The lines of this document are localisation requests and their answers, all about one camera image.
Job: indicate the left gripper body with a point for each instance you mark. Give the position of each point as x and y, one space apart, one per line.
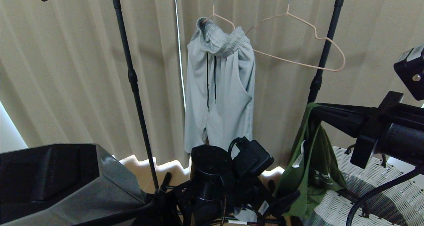
251 199

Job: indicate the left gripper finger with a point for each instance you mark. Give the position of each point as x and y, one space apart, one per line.
286 201

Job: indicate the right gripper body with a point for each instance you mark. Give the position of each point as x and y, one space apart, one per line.
397 136

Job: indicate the green garment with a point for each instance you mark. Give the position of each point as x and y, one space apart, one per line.
314 173

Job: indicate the pale grey shorts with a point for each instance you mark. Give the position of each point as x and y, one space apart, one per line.
222 103

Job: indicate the pink clothes hanger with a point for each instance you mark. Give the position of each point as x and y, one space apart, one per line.
225 20
343 62

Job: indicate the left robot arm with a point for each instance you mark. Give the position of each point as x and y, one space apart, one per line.
99 186

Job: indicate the white laundry basket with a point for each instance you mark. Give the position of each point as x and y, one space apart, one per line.
397 193

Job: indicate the black clothes rack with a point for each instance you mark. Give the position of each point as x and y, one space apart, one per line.
132 77

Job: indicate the beige curtain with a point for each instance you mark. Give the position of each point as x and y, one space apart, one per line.
66 70

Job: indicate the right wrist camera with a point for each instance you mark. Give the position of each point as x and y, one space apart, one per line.
412 70

